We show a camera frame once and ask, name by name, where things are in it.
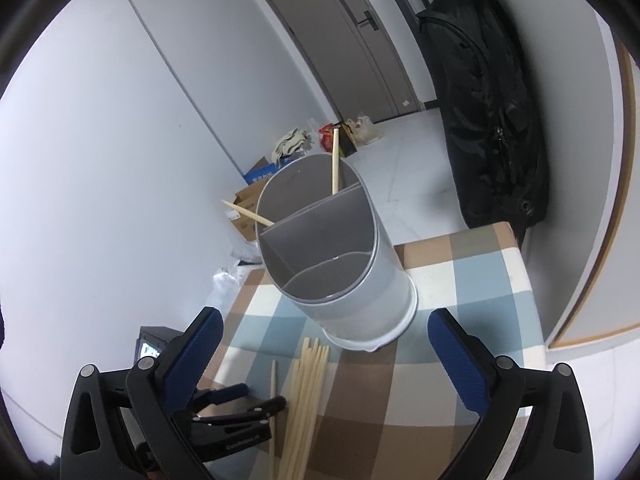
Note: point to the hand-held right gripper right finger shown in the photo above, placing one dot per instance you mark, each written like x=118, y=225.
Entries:
x=457, y=360

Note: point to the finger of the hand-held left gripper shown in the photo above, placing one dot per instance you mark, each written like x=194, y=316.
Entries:
x=250, y=410
x=230, y=393

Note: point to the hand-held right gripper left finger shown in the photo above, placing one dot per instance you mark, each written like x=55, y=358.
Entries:
x=195, y=355

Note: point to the light wooden chopstick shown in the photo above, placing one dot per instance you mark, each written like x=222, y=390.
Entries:
x=273, y=395
x=247, y=214
x=335, y=160

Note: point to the pile of wooden chopsticks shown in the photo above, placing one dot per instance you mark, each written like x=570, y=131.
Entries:
x=300, y=410

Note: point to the small black box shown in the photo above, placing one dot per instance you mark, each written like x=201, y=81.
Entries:
x=155, y=342

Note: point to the grey plastic mailer bag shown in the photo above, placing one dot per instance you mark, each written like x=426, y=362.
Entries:
x=230, y=280

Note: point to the brown cardboard box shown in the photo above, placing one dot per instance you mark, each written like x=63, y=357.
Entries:
x=244, y=192

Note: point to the white board wooden edge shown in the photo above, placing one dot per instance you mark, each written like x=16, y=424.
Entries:
x=600, y=260

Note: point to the blue cardboard box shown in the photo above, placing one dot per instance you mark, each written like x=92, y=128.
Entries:
x=257, y=175

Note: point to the yellow and black box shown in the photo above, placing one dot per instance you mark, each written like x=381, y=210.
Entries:
x=347, y=145

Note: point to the beige plastic bag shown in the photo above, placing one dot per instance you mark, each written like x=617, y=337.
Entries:
x=367, y=132

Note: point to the black hanging bag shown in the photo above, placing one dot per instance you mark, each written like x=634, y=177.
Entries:
x=475, y=110

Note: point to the red snack bag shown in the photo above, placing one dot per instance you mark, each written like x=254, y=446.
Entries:
x=325, y=135

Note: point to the grey door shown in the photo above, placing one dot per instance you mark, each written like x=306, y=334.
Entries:
x=340, y=35

